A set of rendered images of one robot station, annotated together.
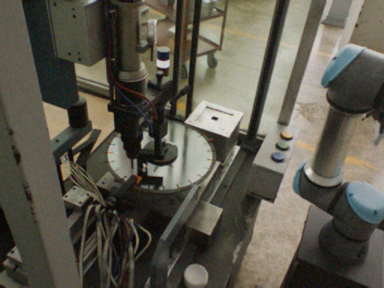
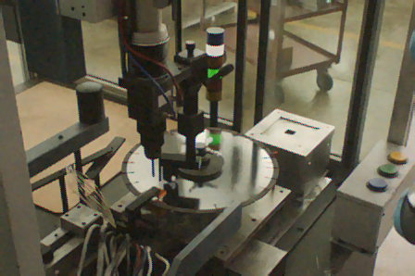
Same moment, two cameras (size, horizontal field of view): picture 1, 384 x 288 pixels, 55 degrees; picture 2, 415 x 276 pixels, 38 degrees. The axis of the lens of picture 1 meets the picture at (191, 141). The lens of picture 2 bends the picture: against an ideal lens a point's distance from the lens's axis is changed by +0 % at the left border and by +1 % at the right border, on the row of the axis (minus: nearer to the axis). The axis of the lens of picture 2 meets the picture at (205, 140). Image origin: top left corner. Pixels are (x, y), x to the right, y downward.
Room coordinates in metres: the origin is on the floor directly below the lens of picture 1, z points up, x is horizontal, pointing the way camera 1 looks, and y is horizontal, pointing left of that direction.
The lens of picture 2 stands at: (-0.23, -0.17, 1.69)
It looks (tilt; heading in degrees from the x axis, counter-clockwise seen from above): 31 degrees down; 13
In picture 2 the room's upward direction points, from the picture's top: 1 degrees clockwise
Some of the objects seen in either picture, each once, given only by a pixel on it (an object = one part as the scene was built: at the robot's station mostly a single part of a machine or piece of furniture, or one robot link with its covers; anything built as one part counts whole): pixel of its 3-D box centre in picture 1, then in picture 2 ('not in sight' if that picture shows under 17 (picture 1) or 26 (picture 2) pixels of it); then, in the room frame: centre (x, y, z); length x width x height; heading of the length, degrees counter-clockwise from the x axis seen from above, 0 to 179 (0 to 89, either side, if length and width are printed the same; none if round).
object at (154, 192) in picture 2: (127, 192); (145, 209); (0.70, 0.16, 0.95); 0.10 x 0.03 x 0.07; 159
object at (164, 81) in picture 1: (158, 106); (190, 90); (0.80, 0.10, 1.17); 0.06 x 0.05 x 0.20; 150
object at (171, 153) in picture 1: (160, 148); (199, 160); (0.88, 0.09, 0.96); 0.11 x 0.11 x 0.03
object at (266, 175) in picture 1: (274, 160); (376, 195); (1.04, -0.31, 0.82); 0.28 x 0.11 x 0.15; 159
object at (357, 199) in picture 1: (358, 208); not in sight; (0.76, -0.52, 0.91); 0.13 x 0.12 x 0.14; 51
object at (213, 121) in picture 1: (212, 133); (287, 155); (1.17, -0.08, 0.82); 0.18 x 0.18 x 0.15; 69
